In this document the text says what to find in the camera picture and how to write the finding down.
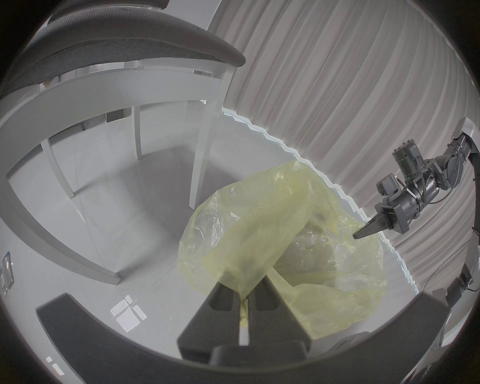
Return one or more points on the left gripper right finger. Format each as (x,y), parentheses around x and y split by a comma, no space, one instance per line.
(277,322)

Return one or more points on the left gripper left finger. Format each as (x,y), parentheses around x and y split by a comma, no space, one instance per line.
(210,326)

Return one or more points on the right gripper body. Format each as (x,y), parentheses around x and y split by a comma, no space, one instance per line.
(405,212)

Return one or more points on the yellow plastic bag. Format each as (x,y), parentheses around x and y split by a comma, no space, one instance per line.
(262,225)

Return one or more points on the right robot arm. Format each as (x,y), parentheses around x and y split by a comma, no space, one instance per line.
(453,165)

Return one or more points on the white curtain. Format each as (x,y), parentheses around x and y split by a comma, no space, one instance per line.
(337,93)

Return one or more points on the white chair with grey seat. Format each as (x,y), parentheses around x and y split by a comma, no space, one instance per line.
(150,45)

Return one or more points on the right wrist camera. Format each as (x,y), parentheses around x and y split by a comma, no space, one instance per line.
(387,185)

